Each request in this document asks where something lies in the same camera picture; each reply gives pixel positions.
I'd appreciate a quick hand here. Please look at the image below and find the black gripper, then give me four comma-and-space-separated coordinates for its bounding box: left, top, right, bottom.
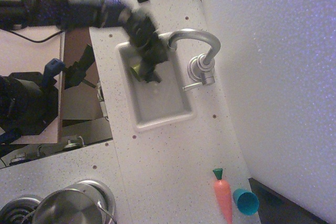
122, 8, 168, 82

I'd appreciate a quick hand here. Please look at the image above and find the silver curved faucet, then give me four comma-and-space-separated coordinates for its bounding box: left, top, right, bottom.
167, 28, 221, 91

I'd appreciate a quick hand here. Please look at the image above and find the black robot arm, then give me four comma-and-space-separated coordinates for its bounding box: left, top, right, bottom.
1, 0, 168, 83

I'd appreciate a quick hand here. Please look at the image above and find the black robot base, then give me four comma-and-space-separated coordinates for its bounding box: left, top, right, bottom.
1, 72, 58, 145

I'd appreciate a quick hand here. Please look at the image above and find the green plastic cup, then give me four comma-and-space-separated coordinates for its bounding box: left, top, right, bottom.
130, 63, 143, 82

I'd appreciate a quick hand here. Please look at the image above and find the white recessed sink basin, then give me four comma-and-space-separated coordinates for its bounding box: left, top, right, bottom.
116, 42, 196, 132

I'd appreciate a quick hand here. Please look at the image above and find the blue black clamp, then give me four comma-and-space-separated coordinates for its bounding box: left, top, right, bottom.
41, 45, 97, 89

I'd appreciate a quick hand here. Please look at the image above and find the orange toy carrot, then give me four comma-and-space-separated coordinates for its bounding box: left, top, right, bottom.
213, 168, 233, 224

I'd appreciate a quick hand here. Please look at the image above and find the silver stove burner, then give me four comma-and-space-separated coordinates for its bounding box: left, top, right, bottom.
68, 179, 117, 223
1, 195, 42, 223

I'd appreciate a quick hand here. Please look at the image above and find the stainless steel pot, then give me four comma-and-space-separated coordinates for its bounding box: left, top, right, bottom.
32, 186, 102, 223

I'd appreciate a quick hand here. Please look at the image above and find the teal plastic cup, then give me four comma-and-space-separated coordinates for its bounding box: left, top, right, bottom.
233, 188, 259, 216

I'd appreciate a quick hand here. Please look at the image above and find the thin black cable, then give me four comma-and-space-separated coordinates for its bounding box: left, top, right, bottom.
7, 0, 109, 44

